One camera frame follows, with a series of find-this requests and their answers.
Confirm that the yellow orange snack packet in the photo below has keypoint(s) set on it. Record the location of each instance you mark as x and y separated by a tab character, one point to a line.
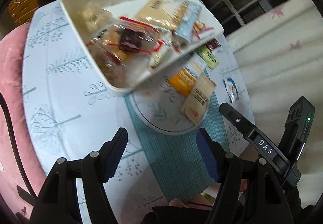
181	80

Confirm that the teal striped placemat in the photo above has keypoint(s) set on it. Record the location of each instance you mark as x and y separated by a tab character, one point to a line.
176	158

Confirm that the small brown snack packet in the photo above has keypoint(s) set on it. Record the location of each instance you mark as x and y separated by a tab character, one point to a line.
214	45

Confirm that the clear pale crispy pastry packet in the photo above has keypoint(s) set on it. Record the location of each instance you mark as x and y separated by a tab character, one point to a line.
97	16

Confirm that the white butterfly print bedsheet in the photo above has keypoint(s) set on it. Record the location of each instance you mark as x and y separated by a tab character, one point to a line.
277	45

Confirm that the pink bedspread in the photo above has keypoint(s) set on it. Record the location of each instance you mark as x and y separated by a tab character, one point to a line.
12	67

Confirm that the clear dark nut packet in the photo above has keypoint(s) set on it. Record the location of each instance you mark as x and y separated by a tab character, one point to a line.
108	62

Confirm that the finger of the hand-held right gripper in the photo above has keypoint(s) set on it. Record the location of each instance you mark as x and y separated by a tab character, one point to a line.
236	120

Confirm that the white tree-print tablecloth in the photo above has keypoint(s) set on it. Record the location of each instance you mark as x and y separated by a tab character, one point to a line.
63	103

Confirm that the person's leg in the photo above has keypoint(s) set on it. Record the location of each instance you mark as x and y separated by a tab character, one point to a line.
191	200

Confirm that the beige paper snack packet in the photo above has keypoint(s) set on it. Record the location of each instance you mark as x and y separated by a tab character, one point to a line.
199	95

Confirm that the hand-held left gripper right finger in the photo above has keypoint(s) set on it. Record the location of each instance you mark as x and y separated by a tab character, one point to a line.
209	156

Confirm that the red white bread packet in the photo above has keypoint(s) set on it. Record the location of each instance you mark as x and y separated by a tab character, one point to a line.
201	29

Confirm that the white plastic storage bin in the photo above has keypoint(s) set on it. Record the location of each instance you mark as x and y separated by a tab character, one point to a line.
75	27

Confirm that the clear red striped packet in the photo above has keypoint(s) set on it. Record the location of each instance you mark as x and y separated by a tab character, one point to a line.
154	48

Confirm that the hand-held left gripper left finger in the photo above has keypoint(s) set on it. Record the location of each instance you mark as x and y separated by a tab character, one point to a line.
116	156

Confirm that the large yellow cracker packet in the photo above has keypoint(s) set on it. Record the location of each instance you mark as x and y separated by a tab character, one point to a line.
161	9

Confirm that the blue white small packet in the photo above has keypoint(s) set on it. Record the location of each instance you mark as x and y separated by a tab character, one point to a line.
231	87

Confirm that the green snack packet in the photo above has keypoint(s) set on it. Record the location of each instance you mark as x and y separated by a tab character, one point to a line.
209	58

